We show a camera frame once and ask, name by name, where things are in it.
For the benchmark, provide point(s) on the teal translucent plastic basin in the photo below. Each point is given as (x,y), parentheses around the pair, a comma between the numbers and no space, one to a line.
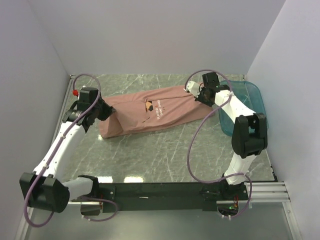
(250,95)

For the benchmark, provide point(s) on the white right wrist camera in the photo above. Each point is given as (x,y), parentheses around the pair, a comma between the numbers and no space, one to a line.
(193,88)

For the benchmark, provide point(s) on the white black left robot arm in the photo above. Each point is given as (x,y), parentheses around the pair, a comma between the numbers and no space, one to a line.
(42,188)

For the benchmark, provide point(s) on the aluminium front frame rail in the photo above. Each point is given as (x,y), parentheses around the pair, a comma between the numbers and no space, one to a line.
(269,192)

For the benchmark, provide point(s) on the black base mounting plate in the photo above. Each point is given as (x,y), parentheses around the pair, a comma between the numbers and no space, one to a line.
(168,196)

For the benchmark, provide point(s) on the pink t-shirt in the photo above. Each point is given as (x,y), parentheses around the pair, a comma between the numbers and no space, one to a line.
(151,110)

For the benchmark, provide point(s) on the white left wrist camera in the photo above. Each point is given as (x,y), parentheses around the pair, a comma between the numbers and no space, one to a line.
(76,92)

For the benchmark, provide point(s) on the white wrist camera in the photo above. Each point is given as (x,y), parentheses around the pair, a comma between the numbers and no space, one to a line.
(76,92)
(193,88)

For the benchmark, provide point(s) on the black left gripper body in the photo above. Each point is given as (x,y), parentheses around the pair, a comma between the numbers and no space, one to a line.
(96,108)

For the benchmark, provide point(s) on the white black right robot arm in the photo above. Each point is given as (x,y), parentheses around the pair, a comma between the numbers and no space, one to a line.
(249,137)

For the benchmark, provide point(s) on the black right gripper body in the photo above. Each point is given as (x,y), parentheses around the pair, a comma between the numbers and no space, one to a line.
(202,97)

